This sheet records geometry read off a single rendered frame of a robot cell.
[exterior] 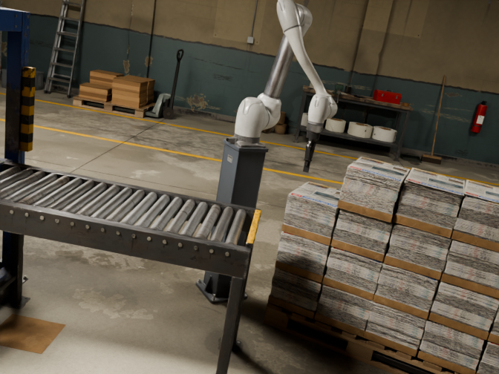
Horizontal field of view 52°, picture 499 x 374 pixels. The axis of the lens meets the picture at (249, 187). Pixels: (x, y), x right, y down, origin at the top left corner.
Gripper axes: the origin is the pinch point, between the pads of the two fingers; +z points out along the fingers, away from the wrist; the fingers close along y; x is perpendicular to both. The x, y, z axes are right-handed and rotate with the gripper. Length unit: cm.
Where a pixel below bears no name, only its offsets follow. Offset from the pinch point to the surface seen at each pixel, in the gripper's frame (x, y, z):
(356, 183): -33.1, -20.5, -2.7
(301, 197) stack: -5.2, -18.1, 13.3
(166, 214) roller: 35, -91, 16
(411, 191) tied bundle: -60, -18, -6
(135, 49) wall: 487, 500, -4
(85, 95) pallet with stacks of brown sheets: 498, 391, 76
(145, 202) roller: 50, -85, 16
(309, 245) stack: -15.6, -18.4, 39.3
